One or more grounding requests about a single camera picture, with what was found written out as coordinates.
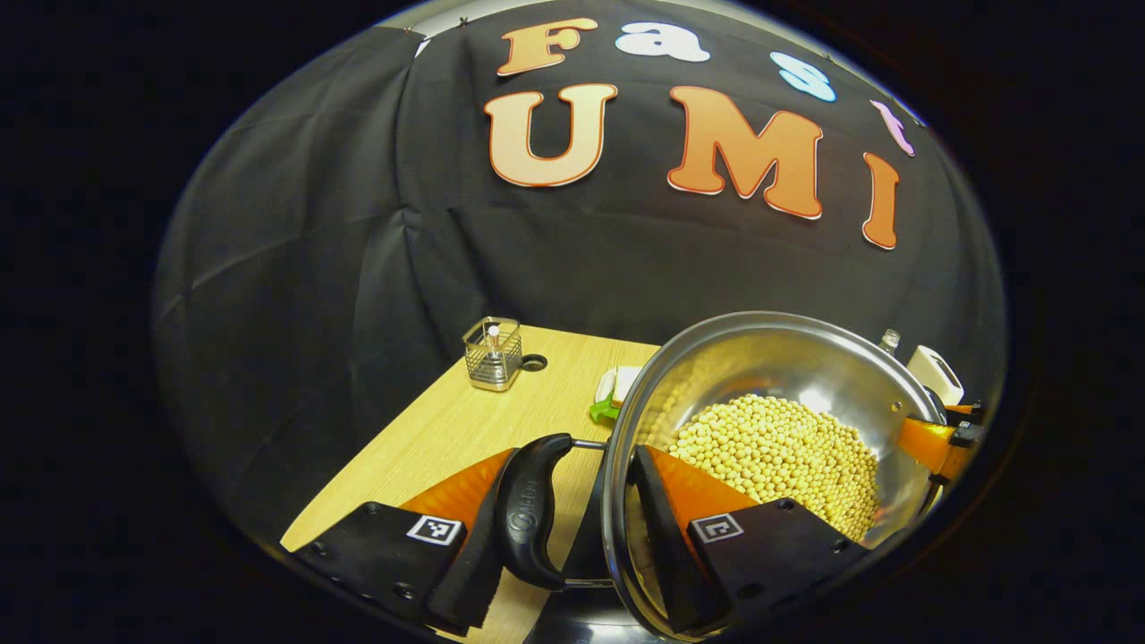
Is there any metal wire mesh holder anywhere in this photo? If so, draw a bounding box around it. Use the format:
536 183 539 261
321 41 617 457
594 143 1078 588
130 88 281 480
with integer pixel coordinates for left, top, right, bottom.
462 317 523 393

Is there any pile of yellow soybeans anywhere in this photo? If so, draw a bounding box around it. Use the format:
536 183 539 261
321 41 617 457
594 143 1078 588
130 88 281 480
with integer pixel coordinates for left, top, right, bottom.
666 394 882 544

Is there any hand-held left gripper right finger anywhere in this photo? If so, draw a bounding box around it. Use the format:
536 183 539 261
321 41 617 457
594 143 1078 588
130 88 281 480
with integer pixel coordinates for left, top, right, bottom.
631 445 869 636

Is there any steel pot with black handles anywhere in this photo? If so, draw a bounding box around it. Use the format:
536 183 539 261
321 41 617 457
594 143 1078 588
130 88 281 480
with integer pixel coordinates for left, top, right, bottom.
495 310 949 643

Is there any white toaster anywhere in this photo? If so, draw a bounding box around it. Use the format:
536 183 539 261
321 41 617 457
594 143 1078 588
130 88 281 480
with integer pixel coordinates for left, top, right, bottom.
906 345 965 408

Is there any black backdrop cloth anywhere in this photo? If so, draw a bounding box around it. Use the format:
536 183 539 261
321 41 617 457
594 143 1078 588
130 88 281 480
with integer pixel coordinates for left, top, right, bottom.
152 0 1007 555

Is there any sandwich with lettuce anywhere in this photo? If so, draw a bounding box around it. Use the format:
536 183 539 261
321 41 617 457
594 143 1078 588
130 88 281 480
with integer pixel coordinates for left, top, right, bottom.
589 365 643 424

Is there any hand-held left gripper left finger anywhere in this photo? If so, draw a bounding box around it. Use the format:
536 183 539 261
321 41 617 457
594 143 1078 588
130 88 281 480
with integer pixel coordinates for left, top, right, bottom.
291 447 522 638

